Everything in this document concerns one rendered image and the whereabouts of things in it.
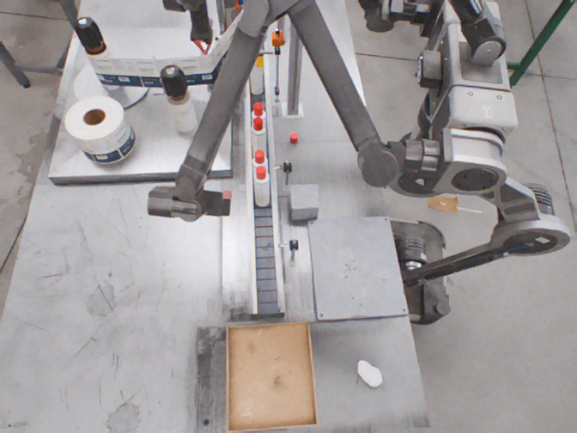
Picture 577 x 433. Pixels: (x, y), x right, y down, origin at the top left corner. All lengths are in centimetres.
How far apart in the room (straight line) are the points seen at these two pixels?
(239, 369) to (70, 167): 96
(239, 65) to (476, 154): 50
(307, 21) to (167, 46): 125
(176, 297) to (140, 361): 22
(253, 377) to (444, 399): 123
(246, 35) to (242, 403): 99
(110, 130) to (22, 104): 186
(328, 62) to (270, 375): 91
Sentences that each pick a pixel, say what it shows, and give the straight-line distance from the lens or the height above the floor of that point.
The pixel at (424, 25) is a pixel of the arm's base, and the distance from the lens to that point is 125.
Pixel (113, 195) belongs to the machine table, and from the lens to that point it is 163.
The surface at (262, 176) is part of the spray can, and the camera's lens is 128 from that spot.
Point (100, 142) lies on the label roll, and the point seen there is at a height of 100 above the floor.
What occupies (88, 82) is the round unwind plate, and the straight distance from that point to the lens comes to 194.
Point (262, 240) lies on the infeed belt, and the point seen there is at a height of 88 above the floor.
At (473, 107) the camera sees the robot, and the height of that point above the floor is 153.
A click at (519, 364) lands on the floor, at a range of 250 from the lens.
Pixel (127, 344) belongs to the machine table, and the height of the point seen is 83.
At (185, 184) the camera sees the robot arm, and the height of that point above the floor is 140.
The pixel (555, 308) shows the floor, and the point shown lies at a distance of 270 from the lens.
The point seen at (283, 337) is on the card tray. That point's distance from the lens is 133.
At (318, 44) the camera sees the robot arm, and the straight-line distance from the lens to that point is 83.
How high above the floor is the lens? 214
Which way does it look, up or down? 63 degrees down
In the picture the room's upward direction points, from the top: 4 degrees clockwise
